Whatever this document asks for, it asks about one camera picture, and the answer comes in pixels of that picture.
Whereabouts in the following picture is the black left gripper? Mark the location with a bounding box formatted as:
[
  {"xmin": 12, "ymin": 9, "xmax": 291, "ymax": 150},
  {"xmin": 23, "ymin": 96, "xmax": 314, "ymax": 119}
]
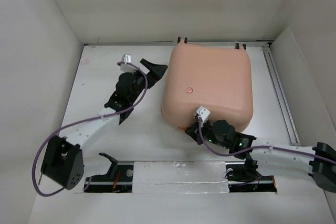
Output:
[{"xmin": 130, "ymin": 59, "xmax": 167, "ymax": 103}]

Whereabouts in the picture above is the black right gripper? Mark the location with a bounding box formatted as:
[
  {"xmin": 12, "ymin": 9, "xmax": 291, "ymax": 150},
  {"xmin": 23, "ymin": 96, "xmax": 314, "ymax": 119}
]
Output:
[{"xmin": 184, "ymin": 118, "xmax": 230, "ymax": 150}]

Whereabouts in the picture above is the pink hard-shell suitcase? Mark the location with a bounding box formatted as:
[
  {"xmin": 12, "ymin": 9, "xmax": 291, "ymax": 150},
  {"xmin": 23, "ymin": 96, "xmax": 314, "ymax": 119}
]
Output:
[{"xmin": 161, "ymin": 42, "xmax": 253, "ymax": 132}]

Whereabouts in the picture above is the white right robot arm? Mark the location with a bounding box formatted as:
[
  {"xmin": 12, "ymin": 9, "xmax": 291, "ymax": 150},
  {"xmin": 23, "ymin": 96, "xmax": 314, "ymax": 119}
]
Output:
[{"xmin": 184, "ymin": 120, "xmax": 335, "ymax": 193}]

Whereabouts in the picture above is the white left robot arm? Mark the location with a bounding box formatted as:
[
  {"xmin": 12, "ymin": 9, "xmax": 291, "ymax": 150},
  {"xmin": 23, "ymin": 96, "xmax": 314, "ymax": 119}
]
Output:
[{"xmin": 40, "ymin": 55, "xmax": 167, "ymax": 190}]

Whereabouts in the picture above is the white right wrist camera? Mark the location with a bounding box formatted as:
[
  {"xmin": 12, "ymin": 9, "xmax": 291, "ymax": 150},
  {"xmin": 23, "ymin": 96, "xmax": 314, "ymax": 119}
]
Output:
[{"xmin": 195, "ymin": 106, "xmax": 211, "ymax": 122}]

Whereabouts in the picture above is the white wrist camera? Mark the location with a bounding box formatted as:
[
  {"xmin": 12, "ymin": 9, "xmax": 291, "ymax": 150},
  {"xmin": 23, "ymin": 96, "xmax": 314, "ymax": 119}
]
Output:
[
  {"xmin": 121, "ymin": 54, "xmax": 132, "ymax": 64},
  {"xmin": 195, "ymin": 106, "xmax": 211, "ymax": 122}
]

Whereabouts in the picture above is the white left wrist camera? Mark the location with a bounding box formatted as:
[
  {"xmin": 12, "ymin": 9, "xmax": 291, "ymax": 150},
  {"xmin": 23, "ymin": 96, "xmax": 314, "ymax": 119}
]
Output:
[{"xmin": 121, "ymin": 54, "xmax": 132, "ymax": 64}]

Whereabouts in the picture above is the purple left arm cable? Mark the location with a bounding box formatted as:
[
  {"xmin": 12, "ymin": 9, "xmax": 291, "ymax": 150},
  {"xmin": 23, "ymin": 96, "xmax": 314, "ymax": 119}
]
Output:
[{"xmin": 31, "ymin": 60, "xmax": 149, "ymax": 197}]

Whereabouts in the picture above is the aluminium side rail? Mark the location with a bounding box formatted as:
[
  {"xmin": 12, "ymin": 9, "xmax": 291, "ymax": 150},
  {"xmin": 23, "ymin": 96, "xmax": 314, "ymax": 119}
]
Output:
[{"xmin": 262, "ymin": 41, "xmax": 301, "ymax": 146}]

